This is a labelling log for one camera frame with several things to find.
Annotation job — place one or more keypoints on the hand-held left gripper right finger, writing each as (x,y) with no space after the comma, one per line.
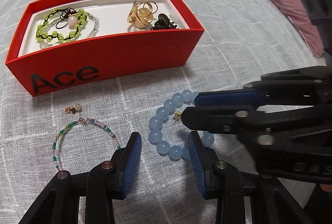
(197,164)

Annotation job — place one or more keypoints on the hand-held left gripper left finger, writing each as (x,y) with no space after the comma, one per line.
(132,161)

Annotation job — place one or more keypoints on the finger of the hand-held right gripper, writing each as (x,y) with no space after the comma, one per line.
(212,118)
(223,99)

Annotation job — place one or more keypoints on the small gold charm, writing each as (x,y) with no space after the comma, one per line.
(74,109)

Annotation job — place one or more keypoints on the black hair claw clip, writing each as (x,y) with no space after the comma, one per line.
(163,22)

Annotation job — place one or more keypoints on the red cardboard box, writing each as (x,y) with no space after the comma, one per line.
(129,57)

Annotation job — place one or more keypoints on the small gold earring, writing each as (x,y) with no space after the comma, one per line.
(178,116)

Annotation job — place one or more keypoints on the grey checked bedsheet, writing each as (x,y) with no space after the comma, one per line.
(233,44)

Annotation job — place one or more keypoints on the dark furniture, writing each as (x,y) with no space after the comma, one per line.
(313,0)

